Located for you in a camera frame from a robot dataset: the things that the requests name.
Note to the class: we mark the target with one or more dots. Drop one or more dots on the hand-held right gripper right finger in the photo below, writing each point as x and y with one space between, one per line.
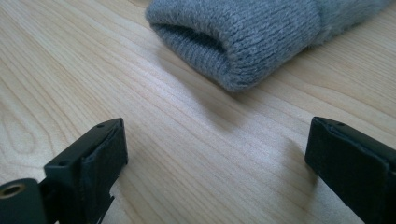
355 161

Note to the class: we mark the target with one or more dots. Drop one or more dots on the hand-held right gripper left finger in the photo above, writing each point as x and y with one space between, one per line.
93 161

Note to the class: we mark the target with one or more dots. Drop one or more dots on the grey cloth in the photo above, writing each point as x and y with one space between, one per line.
249 46

